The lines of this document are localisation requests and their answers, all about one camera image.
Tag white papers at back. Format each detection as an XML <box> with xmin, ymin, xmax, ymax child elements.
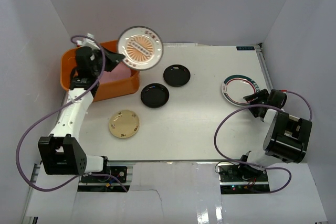
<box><xmin>163</xmin><ymin>42</ymin><xmax>198</xmax><ymax>47</ymax></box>

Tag black plate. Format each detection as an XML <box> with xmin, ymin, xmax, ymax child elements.
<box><xmin>140</xmin><ymin>83</ymin><xmax>170</xmax><ymax>109</ymax></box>
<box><xmin>163</xmin><ymin>64</ymin><xmax>191</xmax><ymax>87</ymax></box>

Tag black plate front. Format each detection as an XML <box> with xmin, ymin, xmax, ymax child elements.
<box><xmin>140</xmin><ymin>83</ymin><xmax>170</xmax><ymax>109</ymax></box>

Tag black plate rear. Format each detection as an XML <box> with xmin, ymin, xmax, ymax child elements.
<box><xmin>163</xmin><ymin>64</ymin><xmax>191</xmax><ymax>87</ymax></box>

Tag blue table label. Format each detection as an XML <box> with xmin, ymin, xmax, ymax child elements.
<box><xmin>236</xmin><ymin>46</ymin><xmax>255</xmax><ymax>51</ymax></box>

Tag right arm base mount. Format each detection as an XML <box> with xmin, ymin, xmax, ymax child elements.
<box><xmin>215</xmin><ymin>163</ymin><xmax>270</xmax><ymax>195</ymax></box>

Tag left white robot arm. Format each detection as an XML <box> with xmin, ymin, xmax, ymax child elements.
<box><xmin>38</xmin><ymin>46</ymin><xmax>125</xmax><ymax>182</ymax></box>

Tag orange sunburst patterned plate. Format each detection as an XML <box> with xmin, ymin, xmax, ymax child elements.
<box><xmin>117</xmin><ymin>26</ymin><xmax>164</xmax><ymax>71</ymax></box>

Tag white green rimmed plate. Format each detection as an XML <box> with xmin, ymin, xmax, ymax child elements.
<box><xmin>221</xmin><ymin>74</ymin><xmax>260</xmax><ymax>106</ymax></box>

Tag pink plate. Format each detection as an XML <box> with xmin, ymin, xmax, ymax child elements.
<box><xmin>99</xmin><ymin>63</ymin><xmax>131</xmax><ymax>84</ymax></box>

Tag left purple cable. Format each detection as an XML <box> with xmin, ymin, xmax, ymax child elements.
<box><xmin>15</xmin><ymin>34</ymin><xmax>129</xmax><ymax>192</ymax></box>

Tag small yellow floral plate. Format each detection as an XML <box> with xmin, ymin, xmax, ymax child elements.
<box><xmin>109</xmin><ymin>110</ymin><xmax>140</xmax><ymax>139</ymax></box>

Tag orange plastic bin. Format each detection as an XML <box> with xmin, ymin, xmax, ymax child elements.
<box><xmin>60</xmin><ymin>41</ymin><xmax>140</xmax><ymax>102</ymax></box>

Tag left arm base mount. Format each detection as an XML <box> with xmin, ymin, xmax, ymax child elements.
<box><xmin>77</xmin><ymin>165</ymin><xmax>130</xmax><ymax>193</ymax></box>

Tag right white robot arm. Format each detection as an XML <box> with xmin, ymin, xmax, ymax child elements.
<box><xmin>237</xmin><ymin>89</ymin><xmax>312</xmax><ymax>182</ymax></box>

